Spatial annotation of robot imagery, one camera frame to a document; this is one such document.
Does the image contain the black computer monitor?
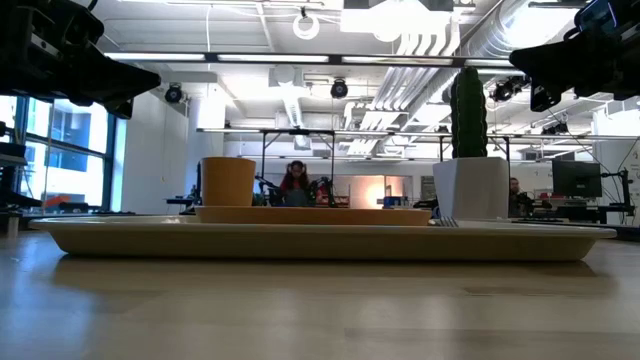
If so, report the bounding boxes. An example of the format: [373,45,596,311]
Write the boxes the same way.
[551,159,604,199]

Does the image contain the green cactus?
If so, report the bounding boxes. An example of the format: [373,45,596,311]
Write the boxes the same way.
[449,66,489,160]

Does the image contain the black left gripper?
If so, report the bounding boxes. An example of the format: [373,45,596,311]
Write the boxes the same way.
[0,0,163,121]

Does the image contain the white faceted plant pot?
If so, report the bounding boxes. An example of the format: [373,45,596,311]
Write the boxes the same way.
[432,157,510,222]

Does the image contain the orange cup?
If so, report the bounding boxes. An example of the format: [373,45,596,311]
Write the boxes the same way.
[200,156,257,208]

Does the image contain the beige plastic tray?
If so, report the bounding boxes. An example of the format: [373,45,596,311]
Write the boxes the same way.
[28,214,618,263]

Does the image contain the overhead light bar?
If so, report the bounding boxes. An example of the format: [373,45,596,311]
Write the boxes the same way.
[102,51,516,69]

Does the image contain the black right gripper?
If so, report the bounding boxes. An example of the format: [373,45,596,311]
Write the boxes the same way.
[509,0,640,113]

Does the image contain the white hanging ring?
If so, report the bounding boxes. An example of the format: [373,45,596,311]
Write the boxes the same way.
[292,12,321,41]

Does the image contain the person with headphones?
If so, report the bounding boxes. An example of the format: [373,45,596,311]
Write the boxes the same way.
[278,159,321,208]

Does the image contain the orange plate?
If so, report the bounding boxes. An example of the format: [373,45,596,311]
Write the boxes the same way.
[193,205,432,227]

